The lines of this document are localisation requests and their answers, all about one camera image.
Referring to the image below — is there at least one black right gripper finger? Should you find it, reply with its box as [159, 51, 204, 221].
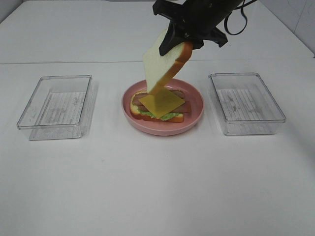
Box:
[191, 40, 204, 49]
[159, 23, 185, 56]

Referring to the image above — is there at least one right clear plastic container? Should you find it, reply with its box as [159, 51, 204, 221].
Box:
[209, 72, 286, 135]

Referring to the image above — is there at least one green lettuce leaf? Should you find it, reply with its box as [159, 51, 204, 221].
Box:
[139, 111, 184, 121]

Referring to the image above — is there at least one clear plastic container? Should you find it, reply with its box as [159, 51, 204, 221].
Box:
[17, 75, 98, 141]
[209, 72, 286, 135]

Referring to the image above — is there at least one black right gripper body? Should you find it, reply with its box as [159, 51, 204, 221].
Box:
[153, 0, 228, 47]

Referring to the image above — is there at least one black cable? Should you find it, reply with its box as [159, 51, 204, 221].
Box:
[223, 0, 256, 36]

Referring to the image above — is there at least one bread slice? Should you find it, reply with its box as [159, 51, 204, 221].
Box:
[143, 29, 193, 94]
[129, 91, 184, 123]

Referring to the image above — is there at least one bacon strip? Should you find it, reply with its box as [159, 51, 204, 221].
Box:
[138, 101, 191, 113]
[132, 89, 186, 105]

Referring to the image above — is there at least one pink round plate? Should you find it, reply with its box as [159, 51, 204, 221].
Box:
[122, 79, 204, 136]

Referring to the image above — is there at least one yellow cheese slice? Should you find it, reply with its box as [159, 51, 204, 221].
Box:
[139, 88, 185, 118]

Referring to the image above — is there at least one left clear plastic container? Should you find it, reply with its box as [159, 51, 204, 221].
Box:
[17, 75, 98, 141]

